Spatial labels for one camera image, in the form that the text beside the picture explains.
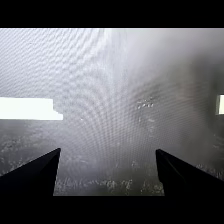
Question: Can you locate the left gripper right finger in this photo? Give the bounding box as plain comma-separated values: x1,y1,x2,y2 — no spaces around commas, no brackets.
155,148,224,197

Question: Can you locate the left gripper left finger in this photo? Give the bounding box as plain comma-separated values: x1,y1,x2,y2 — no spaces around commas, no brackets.
0,147,62,197

